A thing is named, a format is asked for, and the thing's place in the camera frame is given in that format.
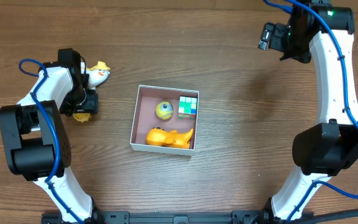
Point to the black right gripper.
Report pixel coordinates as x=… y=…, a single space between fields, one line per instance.
x=295 y=55

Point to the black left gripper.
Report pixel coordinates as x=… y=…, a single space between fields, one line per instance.
x=89 y=102

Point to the white plush duck toy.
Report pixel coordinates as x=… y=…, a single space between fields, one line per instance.
x=98 y=74

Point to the white box pink interior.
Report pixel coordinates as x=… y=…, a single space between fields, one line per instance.
x=145 y=118

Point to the yellow one-eyed ball toy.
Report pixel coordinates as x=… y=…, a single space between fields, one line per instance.
x=164 y=110

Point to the multicoloured puzzle cube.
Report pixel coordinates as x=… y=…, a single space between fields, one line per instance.
x=188 y=107

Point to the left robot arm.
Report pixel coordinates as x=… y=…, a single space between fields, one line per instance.
x=35 y=142

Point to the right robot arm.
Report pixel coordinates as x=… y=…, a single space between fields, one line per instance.
x=321 y=33

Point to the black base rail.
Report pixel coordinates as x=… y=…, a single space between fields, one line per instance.
x=236 y=216

